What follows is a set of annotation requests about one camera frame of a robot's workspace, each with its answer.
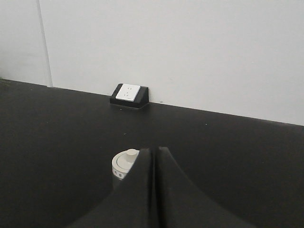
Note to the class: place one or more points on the black socket box white outlet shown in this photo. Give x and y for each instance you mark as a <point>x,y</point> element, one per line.
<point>133,96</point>

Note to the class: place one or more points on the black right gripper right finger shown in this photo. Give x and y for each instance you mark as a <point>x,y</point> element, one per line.
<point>180,203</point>

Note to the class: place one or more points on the glass jar with white lid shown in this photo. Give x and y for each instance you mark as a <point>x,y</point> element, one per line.
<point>121,165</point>

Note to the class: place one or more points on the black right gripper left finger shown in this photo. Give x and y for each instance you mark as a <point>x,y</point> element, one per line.
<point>129,204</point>

